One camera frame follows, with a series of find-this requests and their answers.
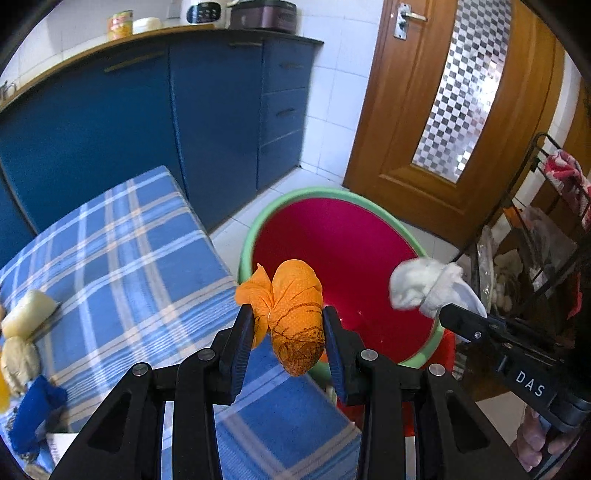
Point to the white tissue wad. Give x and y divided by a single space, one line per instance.
415 286

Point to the dark rice cooker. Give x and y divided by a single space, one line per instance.
263 16

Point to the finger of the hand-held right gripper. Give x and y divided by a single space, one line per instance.
466 323

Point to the white electric kettle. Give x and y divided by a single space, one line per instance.
203 11

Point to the pile of white eggs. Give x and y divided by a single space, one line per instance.
504 295

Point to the cream cloth bundle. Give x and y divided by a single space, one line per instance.
27 314

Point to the person's right hand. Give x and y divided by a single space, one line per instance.
531 438

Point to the white paper sheet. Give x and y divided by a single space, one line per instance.
60 450

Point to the clear plastic bag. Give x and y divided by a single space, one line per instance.
545 240

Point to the orange packet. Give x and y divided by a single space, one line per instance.
511 216

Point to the blue cloth wad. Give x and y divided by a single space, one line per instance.
34 410

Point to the orange cloth wad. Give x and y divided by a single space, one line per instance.
291 304

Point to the red patterned cloth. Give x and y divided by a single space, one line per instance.
568 173

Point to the wooden door with checkered glass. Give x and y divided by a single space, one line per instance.
397 115

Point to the red bucket with green rim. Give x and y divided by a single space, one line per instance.
332 240

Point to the black metal rack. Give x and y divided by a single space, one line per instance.
538 144

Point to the yellow scrap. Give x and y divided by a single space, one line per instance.
3 392

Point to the beige wad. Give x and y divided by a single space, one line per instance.
18 364

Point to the blue plaid tablecloth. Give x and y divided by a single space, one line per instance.
138 258

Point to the yellow can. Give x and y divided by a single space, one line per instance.
121 25

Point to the blue kitchen cabinet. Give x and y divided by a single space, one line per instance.
138 115

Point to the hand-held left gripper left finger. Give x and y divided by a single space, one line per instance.
240 353

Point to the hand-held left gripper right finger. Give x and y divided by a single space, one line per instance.
335 362

